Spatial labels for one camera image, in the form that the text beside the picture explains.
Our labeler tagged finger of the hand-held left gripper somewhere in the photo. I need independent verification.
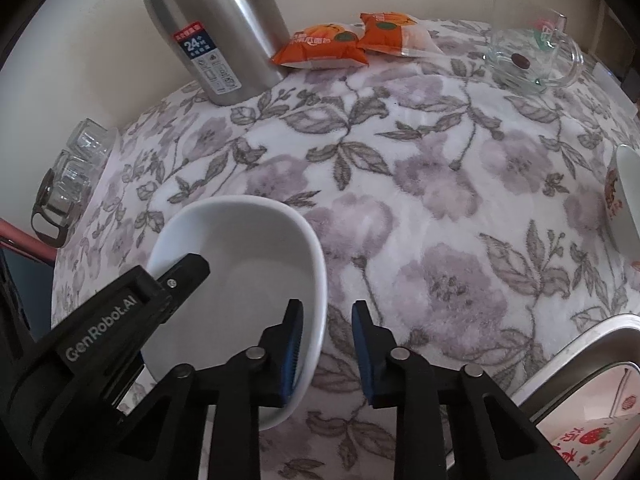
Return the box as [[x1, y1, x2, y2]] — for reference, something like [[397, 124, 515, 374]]
[[152, 254, 211, 306]]

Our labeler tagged floral tablecloth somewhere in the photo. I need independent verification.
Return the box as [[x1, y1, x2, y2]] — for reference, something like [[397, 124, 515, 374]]
[[50, 17, 640, 480]]

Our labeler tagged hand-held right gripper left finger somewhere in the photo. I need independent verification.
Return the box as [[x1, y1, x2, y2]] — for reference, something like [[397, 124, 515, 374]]
[[115, 299, 305, 480]]

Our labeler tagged plain white bowl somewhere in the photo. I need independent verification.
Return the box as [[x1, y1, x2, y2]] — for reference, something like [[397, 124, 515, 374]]
[[140, 196, 329, 432]]

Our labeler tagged stainless steel plate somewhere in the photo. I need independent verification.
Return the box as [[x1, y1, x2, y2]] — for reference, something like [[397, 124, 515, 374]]
[[512, 314, 640, 480]]

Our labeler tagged white bowl with red print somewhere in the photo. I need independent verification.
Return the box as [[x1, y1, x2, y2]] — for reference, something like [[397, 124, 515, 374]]
[[602, 143, 640, 257]]

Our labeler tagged clear glass mug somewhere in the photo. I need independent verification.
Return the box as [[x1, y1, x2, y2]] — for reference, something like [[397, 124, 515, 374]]
[[481, 0, 585, 97]]

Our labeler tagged stainless steel thermos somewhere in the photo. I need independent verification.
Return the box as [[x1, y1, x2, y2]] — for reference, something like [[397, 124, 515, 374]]
[[126, 0, 306, 107]]

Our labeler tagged brown cup holder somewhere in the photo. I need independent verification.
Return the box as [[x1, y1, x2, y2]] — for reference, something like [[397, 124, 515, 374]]
[[30, 169, 71, 249]]

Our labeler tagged orange snack packet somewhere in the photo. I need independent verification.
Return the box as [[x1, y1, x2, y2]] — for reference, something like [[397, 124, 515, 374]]
[[356, 11, 443, 58], [271, 24, 371, 68]]

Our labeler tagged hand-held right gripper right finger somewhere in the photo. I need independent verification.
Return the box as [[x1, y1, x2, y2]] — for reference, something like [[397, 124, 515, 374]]
[[351, 301, 576, 480]]

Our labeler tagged pink bar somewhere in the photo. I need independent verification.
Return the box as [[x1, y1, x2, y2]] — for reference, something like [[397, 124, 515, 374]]
[[0, 217, 57, 267]]

